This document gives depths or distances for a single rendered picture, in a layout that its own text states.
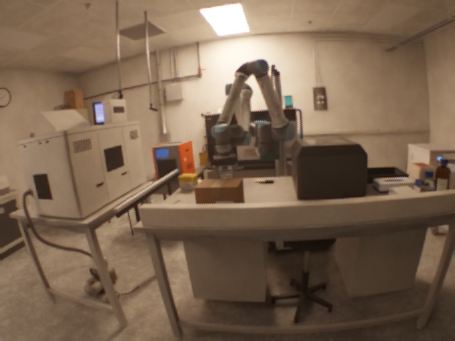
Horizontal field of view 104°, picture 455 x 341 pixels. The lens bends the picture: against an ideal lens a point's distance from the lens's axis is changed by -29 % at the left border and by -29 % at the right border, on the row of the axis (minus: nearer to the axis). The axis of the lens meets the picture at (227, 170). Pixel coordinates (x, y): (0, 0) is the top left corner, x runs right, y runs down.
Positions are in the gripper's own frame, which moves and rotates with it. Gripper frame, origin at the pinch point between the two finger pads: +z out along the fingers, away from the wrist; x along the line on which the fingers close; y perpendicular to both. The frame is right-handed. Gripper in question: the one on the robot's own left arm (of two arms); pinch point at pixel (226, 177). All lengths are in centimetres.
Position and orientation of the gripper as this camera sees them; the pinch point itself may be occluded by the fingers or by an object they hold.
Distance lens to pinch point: 161.8
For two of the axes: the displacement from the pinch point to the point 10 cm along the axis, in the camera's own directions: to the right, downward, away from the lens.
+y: 0.4, 2.1, -9.8
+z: 0.9, 9.7, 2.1
